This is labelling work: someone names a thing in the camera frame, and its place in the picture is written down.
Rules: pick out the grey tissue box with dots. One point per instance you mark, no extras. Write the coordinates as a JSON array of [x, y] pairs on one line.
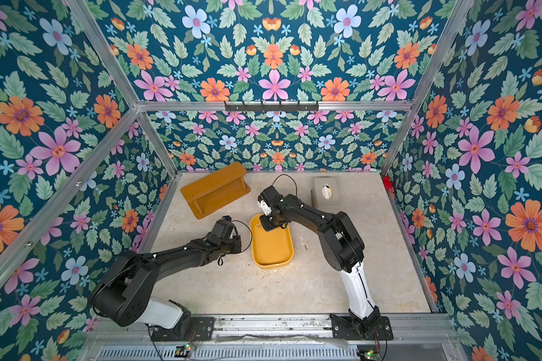
[[325, 195]]

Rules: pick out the yellow plastic storage box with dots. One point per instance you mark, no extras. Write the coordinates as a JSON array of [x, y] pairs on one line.
[[271, 250]]

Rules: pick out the small circuit board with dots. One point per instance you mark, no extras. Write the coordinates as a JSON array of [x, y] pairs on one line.
[[183, 351]]

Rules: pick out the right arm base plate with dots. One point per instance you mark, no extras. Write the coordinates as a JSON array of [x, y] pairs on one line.
[[372, 328]]

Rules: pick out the black hook rail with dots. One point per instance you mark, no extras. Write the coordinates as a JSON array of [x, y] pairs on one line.
[[263, 107]]

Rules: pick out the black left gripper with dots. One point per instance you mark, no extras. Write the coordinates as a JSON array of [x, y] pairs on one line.
[[236, 239]]

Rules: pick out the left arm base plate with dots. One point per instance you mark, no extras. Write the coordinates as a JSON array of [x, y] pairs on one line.
[[192, 328]]

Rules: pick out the white ventilation grille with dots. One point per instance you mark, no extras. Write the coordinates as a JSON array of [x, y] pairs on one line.
[[233, 352]]

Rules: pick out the orange wooden shelf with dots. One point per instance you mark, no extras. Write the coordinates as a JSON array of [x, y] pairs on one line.
[[216, 190]]

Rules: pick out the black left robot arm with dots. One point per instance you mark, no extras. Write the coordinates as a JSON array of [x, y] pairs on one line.
[[124, 293]]

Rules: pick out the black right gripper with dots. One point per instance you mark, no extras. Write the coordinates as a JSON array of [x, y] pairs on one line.
[[268, 219]]

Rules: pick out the red object at wall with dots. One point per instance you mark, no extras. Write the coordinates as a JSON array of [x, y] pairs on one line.
[[388, 184]]

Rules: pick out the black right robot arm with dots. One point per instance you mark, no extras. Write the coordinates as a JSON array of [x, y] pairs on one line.
[[341, 244]]

